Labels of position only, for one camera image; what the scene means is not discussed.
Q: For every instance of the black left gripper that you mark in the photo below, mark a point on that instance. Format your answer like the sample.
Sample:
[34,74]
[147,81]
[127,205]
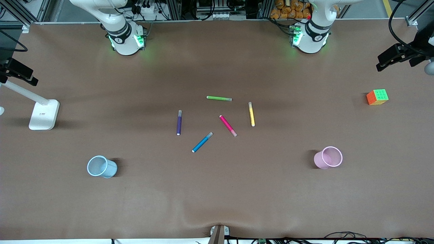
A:
[421,46]

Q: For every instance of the pink marker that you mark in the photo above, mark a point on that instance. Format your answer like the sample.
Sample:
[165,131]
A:
[227,124]

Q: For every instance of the blue marker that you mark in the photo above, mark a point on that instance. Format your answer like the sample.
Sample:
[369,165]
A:
[202,142]

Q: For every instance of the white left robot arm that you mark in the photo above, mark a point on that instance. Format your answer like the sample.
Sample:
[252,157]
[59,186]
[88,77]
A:
[310,42]

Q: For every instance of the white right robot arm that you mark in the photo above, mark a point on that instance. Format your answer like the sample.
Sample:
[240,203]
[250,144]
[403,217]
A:
[123,42]

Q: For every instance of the colourful puzzle cube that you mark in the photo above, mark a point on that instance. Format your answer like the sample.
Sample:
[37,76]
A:
[379,96]

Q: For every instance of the white desk lamp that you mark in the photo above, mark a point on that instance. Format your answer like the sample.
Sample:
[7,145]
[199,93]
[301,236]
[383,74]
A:
[44,117]

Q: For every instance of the bag of orange packets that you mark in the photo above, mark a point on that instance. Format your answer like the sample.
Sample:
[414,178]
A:
[288,10]

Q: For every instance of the light blue mesh cup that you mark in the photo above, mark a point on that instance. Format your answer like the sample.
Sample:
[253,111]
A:
[108,169]

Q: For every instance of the pink mesh cup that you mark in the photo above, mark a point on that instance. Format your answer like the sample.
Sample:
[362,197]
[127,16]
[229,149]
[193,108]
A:
[320,161]

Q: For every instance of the white power strip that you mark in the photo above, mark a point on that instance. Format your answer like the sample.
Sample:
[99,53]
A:
[145,8]

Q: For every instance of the yellow marker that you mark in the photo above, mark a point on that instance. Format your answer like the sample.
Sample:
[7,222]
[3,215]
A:
[251,115]

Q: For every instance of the purple marker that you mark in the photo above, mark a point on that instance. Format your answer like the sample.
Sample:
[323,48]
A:
[179,123]

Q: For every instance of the grey electronics rack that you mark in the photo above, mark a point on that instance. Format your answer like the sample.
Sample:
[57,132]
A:
[220,15]

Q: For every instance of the green marker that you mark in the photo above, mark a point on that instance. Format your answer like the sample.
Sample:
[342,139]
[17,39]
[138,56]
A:
[218,98]

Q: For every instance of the small green circuit board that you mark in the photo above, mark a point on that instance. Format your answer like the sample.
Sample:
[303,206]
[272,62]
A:
[262,241]

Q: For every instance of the aluminium frame profile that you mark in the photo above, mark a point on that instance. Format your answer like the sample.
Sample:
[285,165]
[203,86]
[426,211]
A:
[412,22]
[25,26]

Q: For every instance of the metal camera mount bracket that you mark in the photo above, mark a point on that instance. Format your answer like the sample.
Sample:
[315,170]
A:
[218,235]

